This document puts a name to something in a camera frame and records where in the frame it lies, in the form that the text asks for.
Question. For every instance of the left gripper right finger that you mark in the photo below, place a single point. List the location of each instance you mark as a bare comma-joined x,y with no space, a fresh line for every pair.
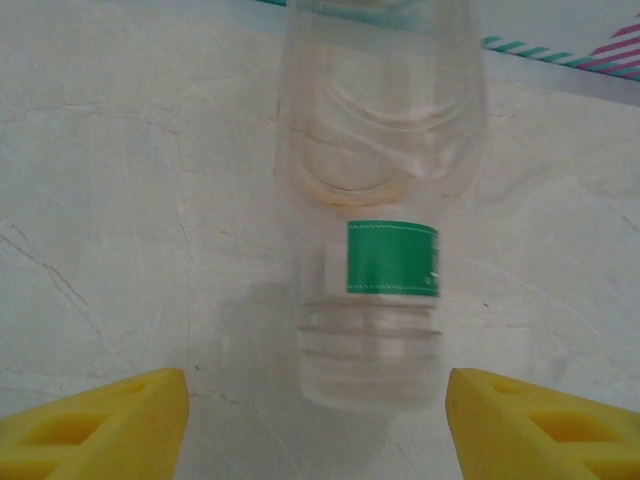
540,440

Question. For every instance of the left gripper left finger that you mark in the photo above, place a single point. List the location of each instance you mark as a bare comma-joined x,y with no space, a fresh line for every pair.
100,430

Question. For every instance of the multicolour checked cloth backdrop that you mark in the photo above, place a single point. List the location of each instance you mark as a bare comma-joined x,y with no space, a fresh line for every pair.
615,55

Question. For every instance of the clear bottle green label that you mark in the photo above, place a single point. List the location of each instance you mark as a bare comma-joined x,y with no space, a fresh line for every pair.
390,255

